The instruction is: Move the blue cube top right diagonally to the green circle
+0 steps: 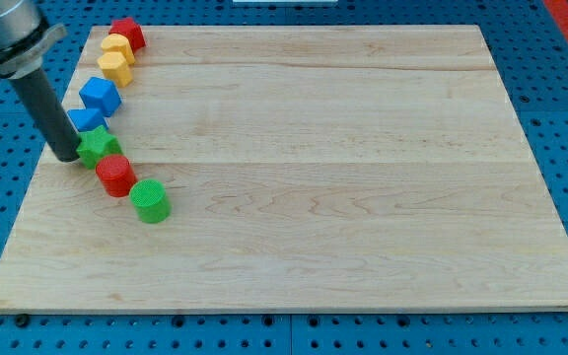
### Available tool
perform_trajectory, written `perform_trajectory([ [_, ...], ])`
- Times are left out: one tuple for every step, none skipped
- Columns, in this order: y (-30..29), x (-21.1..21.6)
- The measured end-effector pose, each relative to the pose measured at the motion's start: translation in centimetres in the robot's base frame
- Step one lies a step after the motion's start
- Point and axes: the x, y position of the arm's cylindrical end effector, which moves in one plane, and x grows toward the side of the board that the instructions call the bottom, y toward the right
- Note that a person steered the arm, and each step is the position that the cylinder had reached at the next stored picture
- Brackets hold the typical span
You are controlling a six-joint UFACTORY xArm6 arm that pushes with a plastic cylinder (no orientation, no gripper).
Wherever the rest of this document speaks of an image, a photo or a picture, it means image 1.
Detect green star block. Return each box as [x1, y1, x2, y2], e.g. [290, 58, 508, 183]
[76, 125, 122, 170]

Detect red block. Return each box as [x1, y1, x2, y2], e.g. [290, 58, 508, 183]
[109, 17, 146, 52]

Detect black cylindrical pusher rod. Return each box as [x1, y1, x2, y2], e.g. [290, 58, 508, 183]
[10, 68, 80, 162]

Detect green cylinder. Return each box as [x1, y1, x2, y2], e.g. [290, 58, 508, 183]
[129, 178, 172, 224]

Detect yellow hexagon block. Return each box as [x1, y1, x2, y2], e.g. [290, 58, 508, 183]
[97, 52, 133, 88]

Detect red cylinder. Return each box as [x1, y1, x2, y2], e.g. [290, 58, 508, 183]
[95, 154, 137, 197]

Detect wooden board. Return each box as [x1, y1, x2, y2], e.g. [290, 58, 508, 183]
[0, 25, 568, 315]

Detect yellow block upper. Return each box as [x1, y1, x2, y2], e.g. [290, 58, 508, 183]
[101, 34, 135, 65]

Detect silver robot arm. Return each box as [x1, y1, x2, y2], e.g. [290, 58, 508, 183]
[0, 0, 80, 162]

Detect blue flat block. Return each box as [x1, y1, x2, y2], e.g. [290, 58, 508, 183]
[67, 108, 108, 132]

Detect blue cube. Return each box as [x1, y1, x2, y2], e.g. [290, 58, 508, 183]
[79, 77, 121, 117]

